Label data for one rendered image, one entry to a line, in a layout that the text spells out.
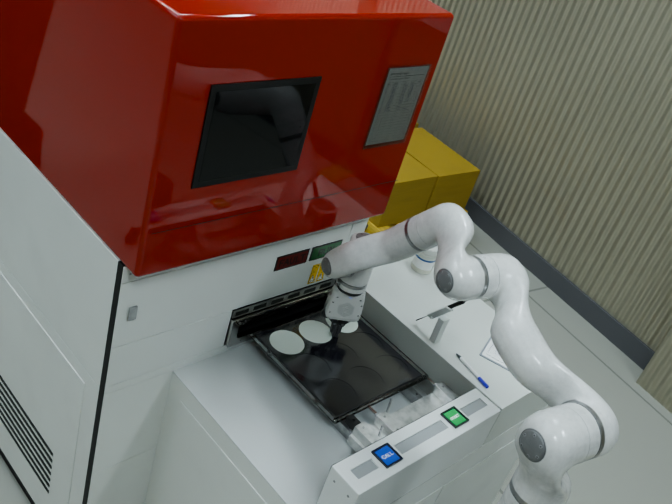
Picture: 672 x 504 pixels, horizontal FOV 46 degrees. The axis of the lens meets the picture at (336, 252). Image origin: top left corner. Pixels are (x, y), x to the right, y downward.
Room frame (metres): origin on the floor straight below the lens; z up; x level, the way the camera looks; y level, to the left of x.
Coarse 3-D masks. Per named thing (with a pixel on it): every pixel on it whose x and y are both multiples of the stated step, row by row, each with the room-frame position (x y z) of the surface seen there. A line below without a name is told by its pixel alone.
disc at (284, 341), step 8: (272, 336) 1.72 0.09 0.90; (280, 336) 1.73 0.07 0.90; (288, 336) 1.74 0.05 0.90; (296, 336) 1.76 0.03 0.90; (272, 344) 1.69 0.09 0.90; (280, 344) 1.70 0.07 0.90; (288, 344) 1.71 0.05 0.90; (296, 344) 1.72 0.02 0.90; (288, 352) 1.68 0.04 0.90; (296, 352) 1.69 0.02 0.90
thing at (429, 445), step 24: (480, 408) 1.64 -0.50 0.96; (408, 432) 1.46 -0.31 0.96; (432, 432) 1.49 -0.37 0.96; (456, 432) 1.51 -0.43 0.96; (480, 432) 1.60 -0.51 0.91; (360, 456) 1.33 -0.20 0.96; (408, 456) 1.38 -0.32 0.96; (432, 456) 1.43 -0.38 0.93; (456, 456) 1.54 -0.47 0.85; (336, 480) 1.26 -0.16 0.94; (360, 480) 1.26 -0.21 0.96; (384, 480) 1.29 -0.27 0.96; (408, 480) 1.38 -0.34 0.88
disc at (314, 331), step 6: (300, 324) 1.81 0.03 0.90; (306, 324) 1.82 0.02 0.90; (312, 324) 1.83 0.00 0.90; (318, 324) 1.84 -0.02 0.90; (324, 324) 1.85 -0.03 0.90; (300, 330) 1.79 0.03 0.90; (306, 330) 1.80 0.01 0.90; (312, 330) 1.80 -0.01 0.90; (318, 330) 1.81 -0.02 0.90; (324, 330) 1.82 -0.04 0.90; (306, 336) 1.77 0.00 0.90; (312, 336) 1.78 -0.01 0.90; (318, 336) 1.79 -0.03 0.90; (324, 336) 1.80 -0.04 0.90; (330, 336) 1.80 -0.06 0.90; (318, 342) 1.76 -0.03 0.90; (324, 342) 1.77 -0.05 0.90
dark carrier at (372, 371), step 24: (264, 336) 1.71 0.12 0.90; (360, 336) 1.85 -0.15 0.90; (288, 360) 1.65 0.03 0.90; (312, 360) 1.68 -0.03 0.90; (336, 360) 1.71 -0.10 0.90; (360, 360) 1.74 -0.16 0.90; (384, 360) 1.78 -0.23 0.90; (312, 384) 1.58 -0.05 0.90; (336, 384) 1.62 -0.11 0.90; (360, 384) 1.65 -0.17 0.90; (384, 384) 1.68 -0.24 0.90; (336, 408) 1.53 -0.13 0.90
